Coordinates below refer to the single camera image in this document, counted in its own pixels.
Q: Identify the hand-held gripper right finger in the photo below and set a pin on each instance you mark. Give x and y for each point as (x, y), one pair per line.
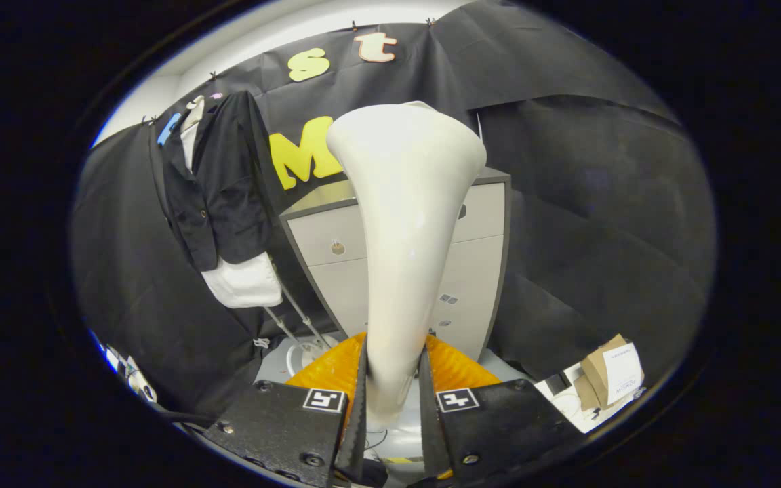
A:
(431, 434)

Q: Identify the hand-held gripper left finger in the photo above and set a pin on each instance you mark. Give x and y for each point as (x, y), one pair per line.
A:
(356, 440)

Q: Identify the white garment steamer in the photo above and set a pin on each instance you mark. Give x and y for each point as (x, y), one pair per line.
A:
(404, 237)

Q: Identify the black suit jacket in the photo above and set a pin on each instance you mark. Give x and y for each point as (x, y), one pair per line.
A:
(228, 183)

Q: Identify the metal mannequin stand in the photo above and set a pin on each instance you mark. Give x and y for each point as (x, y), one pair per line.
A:
(306, 316)

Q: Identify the white paper sheet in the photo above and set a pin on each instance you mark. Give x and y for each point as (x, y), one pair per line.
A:
(567, 407)

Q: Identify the grey cabinet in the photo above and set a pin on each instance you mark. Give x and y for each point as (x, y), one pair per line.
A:
(478, 271)

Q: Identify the cardboard box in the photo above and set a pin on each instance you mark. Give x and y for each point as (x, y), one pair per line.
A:
(597, 379)

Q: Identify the black backdrop cloth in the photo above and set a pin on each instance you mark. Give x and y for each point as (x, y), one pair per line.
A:
(601, 203)

